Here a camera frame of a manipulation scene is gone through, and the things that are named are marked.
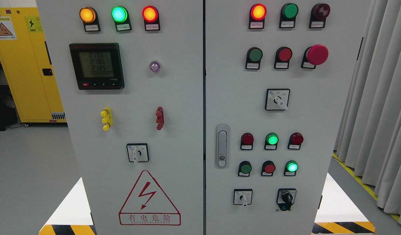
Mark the white rotary light switch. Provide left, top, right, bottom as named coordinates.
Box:
left=126, top=143, right=150, bottom=165

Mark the orange indicator light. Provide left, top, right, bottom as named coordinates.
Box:
left=79, top=7, right=101, bottom=32

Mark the grey electrical control cabinet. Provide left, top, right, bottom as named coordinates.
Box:
left=36, top=0, right=373, bottom=235

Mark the red terminal connector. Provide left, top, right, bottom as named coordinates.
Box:
left=155, top=107, right=164, bottom=130

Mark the dark red indicator light left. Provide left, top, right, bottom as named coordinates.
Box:
left=240, top=133, right=254, bottom=151

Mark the dark red indicator light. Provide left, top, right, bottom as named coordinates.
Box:
left=240, top=133, right=254, bottom=151
left=288, top=132, right=304, bottom=150

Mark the green push button lower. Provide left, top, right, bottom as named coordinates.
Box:
left=238, top=161, right=252, bottom=177

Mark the small clear light bulb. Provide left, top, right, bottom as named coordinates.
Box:
left=149, top=61, right=161, bottom=73

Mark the green lit indicator light middle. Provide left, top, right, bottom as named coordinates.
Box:
left=264, top=133, right=279, bottom=150

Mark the green lit indicator light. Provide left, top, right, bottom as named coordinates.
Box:
left=111, top=6, right=132, bottom=32
left=264, top=133, right=279, bottom=150

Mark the green push button upper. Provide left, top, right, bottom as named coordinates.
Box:
left=245, top=47, right=263, bottom=70

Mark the red push button lower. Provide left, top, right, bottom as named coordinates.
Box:
left=261, top=161, right=276, bottom=177

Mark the red push button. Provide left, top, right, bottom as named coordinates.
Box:
left=261, top=161, right=276, bottom=177
left=274, top=46, right=292, bottom=69

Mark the yellow terminal connector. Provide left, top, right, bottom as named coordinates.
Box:
left=100, top=107, right=113, bottom=131

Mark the dark red indicator light right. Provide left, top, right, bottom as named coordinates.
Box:
left=288, top=132, right=304, bottom=150

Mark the red electric danger sticker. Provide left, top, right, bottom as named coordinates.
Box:
left=118, top=170, right=181, bottom=226

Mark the green lit push button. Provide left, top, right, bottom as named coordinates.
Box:
left=283, top=160, right=299, bottom=177

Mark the red push button upper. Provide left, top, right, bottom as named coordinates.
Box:
left=274, top=46, right=292, bottom=69

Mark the red lit indicator light left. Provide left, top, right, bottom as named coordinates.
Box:
left=142, top=6, right=161, bottom=31

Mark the red lit indicator light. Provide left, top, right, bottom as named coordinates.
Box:
left=142, top=6, right=161, bottom=31
left=248, top=4, right=267, bottom=29

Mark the black digital power meter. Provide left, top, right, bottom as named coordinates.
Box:
left=69, top=42, right=125, bottom=90

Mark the red lit indicator light right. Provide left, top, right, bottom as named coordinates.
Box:
left=248, top=4, right=267, bottom=29

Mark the green lit indicator light left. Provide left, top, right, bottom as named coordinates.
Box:
left=111, top=6, right=132, bottom=32

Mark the red emergency stop button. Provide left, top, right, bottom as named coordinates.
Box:
left=301, top=44, right=329, bottom=69

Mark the dark green indicator light top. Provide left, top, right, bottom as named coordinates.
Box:
left=279, top=3, right=299, bottom=29

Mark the dark red buzzer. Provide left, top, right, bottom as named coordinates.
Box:
left=309, top=3, right=331, bottom=29

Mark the grey curtain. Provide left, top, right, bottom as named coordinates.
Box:
left=335, top=0, right=401, bottom=224

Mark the yellow safety cabinet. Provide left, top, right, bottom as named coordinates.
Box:
left=0, top=8, right=66, bottom=123

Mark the silver cabinet door handle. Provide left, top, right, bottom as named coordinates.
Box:
left=216, top=124, right=229, bottom=168

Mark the white rotary selector switch upper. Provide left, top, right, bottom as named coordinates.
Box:
left=264, top=89, right=290, bottom=111

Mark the white rotary selector switch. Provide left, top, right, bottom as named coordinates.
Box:
left=264, top=89, right=290, bottom=111
left=233, top=188, right=253, bottom=206

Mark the white rotary selector switch lower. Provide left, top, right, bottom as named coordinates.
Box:
left=233, top=188, right=253, bottom=206

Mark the black knob selector switch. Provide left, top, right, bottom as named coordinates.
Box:
left=276, top=188, right=296, bottom=211

